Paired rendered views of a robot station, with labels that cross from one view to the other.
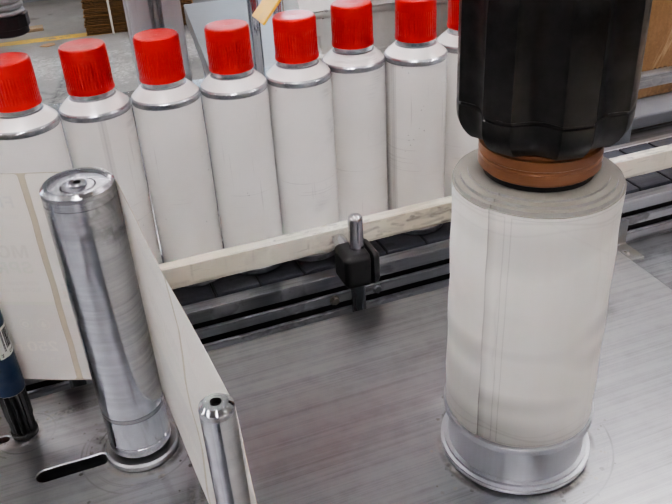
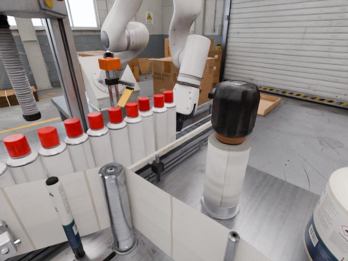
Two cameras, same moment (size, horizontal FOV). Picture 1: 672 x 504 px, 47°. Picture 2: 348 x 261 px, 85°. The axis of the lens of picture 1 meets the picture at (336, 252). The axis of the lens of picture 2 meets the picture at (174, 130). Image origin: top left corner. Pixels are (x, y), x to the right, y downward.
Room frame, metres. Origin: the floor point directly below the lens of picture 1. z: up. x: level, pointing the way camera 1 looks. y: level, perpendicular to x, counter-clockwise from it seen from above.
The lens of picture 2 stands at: (0.11, 0.16, 1.26)
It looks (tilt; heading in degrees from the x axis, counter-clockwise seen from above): 27 degrees down; 331
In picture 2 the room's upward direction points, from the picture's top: straight up
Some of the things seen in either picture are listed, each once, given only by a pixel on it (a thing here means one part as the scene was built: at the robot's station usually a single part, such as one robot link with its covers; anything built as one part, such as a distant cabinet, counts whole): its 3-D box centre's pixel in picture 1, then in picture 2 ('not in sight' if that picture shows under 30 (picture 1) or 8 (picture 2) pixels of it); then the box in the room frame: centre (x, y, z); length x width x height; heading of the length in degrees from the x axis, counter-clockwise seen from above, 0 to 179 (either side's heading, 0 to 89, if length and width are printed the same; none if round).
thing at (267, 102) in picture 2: not in sight; (252, 101); (0.91, -0.88, 0.85); 0.30 x 0.26 x 0.04; 109
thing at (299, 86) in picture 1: (303, 140); (134, 136); (0.60, 0.02, 0.98); 0.05 x 0.05 x 0.20
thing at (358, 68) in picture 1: (356, 124); (145, 129); (0.62, -0.02, 0.98); 0.05 x 0.05 x 0.20
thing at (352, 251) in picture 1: (359, 278); (158, 171); (0.53, -0.02, 0.89); 0.03 x 0.03 x 0.12; 19
